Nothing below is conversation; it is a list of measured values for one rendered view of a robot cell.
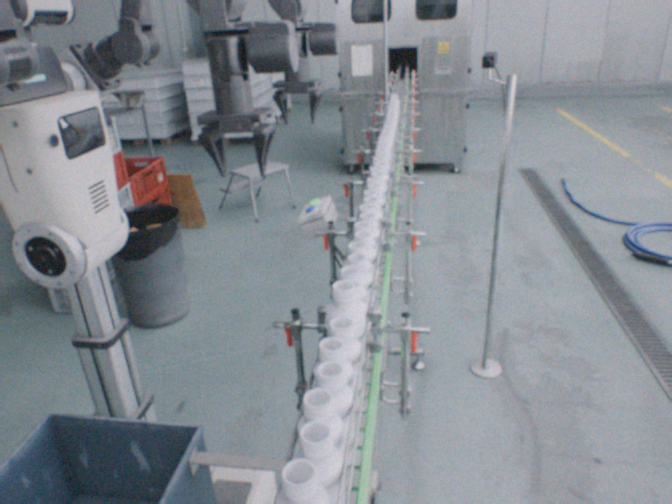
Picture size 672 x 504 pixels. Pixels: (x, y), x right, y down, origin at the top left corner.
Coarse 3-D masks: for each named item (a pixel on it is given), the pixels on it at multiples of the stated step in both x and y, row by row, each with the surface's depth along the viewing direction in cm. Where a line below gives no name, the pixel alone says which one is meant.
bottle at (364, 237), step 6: (354, 234) 113; (360, 234) 114; (366, 234) 114; (354, 240) 113; (360, 240) 112; (366, 240) 112; (366, 246) 112; (366, 252) 112; (372, 252) 113; (366, 258) 112; (372, 258) 113; (372, 264) 113; (372, 270) 114; (372, 276) 115; (372, 300) 117
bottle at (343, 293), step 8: (336, 288) 86; (344, 288) 87; (352, 288) 84; (336, 296) 84; (344, 296) 84; (352, 296) 84; (336, 304) 85; (344, 304) 84; (352, 304) 85; (328, 312) 86; (336, 312) 85; (344, 312) 84; (352, 312) 84; (360, 312) 85; (328, 320) 85; (352, 320) 84; (360, 320) 85; (328, 328) 86; (360, 328) 85; (328, 336) 87; (360, 336) 86
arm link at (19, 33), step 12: (0, 0) 73; (0, 12) 73; (12, 12) 75; (0, 24) 73; (12, 24) 76; (24, 36) 80; (0, 48) 74; (0, 60) 73; (36, 60) 81; (0, 72) 74; (36, 72) 82; (0, 84) 75
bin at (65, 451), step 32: (64, 416) 95; (96, 416) 94; (32, 448) 91; (64, 448) 99; (96, 448) 97; (128, 448) 96; (160, 448) 95; (192, 448) 87; (0, 480) 84; (32, 480) 91; (64, 480) 100; (96, 480) 101; (128, 480) 100; (160, 480) 99; (192, 480) 88
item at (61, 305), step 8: (112, 280) 316; (48, 288) 311; (64, 288) 311; (112, 288) 315; (120, 288) 326; (56, 296) 313; (64, 296) 313; (120, 296) 326; (56, 304) 315; (64, 304) 315; (120, 304) 324; (56, 312) 318; (64, 312) 317
